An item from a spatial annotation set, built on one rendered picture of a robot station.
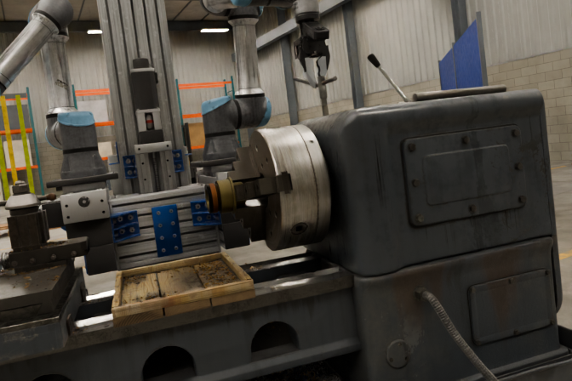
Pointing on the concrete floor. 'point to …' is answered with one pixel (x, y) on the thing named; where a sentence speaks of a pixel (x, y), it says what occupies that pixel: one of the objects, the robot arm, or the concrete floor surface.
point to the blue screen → (465, 60)
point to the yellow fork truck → (189, 151)
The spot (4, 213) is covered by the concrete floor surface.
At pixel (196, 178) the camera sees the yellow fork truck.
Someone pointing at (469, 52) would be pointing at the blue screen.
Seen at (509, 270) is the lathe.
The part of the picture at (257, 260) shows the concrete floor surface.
